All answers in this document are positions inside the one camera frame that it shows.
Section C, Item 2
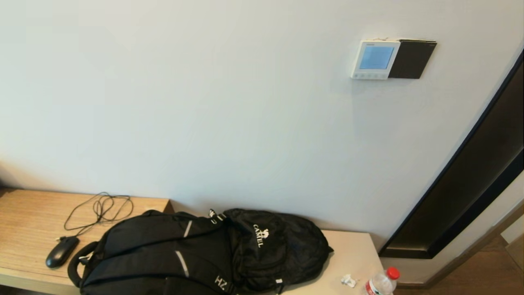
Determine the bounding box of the white wall thermostat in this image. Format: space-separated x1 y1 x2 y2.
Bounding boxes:
351 39 401 80

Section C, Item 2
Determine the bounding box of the black Camel backpack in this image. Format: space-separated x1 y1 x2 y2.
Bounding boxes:
68 208 334 295

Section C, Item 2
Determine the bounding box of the clear water bottle red cap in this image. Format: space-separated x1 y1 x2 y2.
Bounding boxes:
362 267 400 295

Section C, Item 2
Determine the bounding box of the black computer mouse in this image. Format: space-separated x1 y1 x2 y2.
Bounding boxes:
45 236 80 269

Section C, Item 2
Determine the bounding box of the dark brown wall switch plate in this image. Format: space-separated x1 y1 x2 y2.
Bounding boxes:
388 39 437 79

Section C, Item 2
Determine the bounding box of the thin black mouse cable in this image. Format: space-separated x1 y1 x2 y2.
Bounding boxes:
56 192 134 241

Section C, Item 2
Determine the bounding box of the dark brown door frame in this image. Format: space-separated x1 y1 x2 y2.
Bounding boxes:
379 49 524 259

